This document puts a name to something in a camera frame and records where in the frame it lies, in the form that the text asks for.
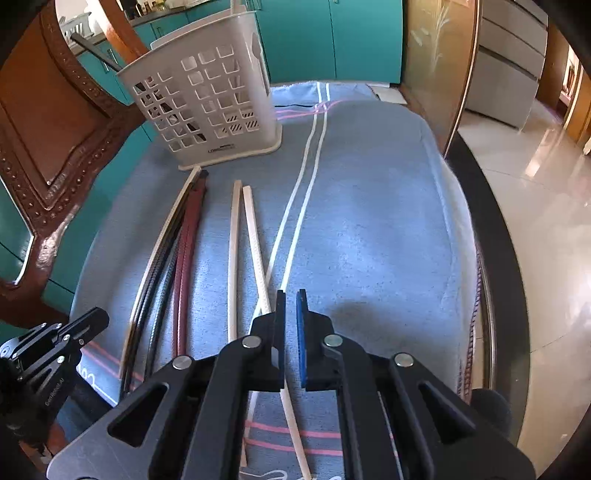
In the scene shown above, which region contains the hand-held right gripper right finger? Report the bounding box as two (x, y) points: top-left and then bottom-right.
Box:
(295, 288), (536, 480)

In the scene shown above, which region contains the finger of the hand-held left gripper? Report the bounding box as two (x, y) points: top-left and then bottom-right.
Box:
(0, 323), (63, 363)
(53, 308), (112, 354)

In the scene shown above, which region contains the cream chopstick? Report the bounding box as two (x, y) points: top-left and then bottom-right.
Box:
(117, 167), (202, 379)
(226, 180), (260, 468)
(242, 185), (312, 480)

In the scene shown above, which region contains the white paper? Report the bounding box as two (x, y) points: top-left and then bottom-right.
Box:
(368, 84), (408, 105)

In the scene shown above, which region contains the wooden door frame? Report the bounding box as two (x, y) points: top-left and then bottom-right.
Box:
(537, 21), (591, 155)

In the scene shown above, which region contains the black round table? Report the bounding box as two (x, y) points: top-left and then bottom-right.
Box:
(442, 131), (533, 467)

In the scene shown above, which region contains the etched glass panel wooden frame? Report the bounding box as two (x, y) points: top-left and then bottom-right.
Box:
(401, 0), (482, 158)

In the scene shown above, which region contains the grey drawer cabinet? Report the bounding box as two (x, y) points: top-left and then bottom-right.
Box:
(463, 0), (551, 131)

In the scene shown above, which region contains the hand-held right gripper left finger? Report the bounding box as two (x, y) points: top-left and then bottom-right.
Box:
(46, 290), (287, 480)

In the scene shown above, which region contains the blue striped towel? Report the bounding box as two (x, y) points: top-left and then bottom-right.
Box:
(69, 80), (482, 480)

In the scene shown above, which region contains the dark metal bar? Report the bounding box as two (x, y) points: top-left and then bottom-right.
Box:
(70, 33), (124, 72)

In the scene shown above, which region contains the brown wooden chair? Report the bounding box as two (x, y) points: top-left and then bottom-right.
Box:
(0, 0), (155, 333)

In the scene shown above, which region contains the white plastic utensil basket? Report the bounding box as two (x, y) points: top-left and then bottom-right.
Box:
(115, 0), (283, 172)

